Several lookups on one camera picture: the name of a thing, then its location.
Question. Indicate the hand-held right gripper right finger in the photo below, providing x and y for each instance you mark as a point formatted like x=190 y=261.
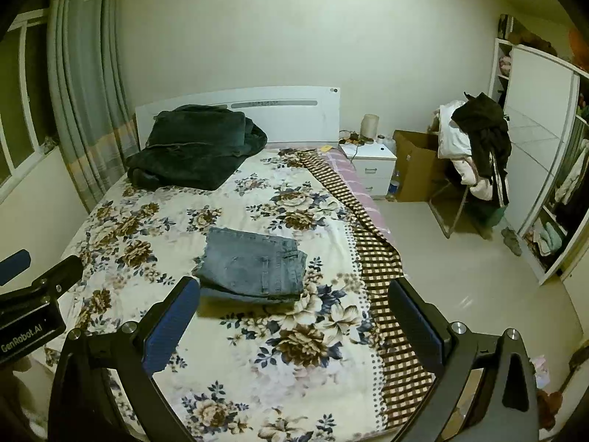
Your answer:
x=419 y=329

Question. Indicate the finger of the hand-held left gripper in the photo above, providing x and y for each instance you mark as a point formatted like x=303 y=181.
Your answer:
x=60 y=274
x=13 y=266

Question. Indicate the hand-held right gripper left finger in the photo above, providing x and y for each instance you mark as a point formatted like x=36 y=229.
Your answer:
x=169 y=329

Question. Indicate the blue jeans pants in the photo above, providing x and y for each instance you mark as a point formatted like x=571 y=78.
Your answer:
x=257 y=264

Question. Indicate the brown checkered blanket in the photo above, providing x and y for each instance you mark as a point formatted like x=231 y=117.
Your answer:
x=383 y=260

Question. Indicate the bed with floral sheet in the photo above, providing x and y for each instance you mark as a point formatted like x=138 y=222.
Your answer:
x=276 y=377

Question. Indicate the grey slippers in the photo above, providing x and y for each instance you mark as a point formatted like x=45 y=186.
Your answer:
x=511 y=241

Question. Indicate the pink cloth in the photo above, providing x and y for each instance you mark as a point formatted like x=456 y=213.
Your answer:
x=540 y=370

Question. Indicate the green bag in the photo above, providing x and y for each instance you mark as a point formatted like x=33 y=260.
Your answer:
x=492 y=215

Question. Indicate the clear plastic bottle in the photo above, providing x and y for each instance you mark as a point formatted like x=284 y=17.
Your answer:
x=394 y=186

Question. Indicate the white framed window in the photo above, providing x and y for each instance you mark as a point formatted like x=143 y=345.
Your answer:
x=18 y=115

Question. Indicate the brown cardboard box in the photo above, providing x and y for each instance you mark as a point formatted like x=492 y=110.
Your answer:
x=416 y=170

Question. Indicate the pale pink garment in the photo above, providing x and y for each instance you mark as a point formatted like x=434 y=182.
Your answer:
x=474 y=179

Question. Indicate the pink plaid mattress cover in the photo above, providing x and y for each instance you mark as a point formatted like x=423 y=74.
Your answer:
x=355 y=180

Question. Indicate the white nightstand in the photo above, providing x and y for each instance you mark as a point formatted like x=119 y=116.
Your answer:
x=375 y=165

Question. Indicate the grey striped curtain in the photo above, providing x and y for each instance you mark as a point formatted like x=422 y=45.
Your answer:
x=87 y=101

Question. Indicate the dark green blanket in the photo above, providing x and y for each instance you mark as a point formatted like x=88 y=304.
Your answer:
x=198 y=147

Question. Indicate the black garment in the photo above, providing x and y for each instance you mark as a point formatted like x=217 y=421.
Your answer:
x=487 y=142

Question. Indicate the white garment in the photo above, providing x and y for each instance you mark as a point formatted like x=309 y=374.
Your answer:
x=453 y=133

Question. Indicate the hanging clothes in wardrobe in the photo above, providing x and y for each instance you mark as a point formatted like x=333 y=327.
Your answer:
x=568 y=193

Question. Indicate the clutter of small dark trinkets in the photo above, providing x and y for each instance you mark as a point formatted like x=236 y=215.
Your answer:
x=350 y=138

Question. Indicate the beige table lamp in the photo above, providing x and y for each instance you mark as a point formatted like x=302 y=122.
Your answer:
x=369 y=126

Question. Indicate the white wardrobe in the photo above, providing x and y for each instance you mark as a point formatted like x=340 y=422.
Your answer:
x=534 y=133

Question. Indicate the white bed headboard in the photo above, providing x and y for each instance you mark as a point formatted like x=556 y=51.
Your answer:
x=294 y=115

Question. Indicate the brown bags on wardrobe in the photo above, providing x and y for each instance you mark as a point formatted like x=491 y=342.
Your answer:
x=529 y=37

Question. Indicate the metal frame chair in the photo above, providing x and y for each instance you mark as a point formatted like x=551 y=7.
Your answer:
x=453 y=214

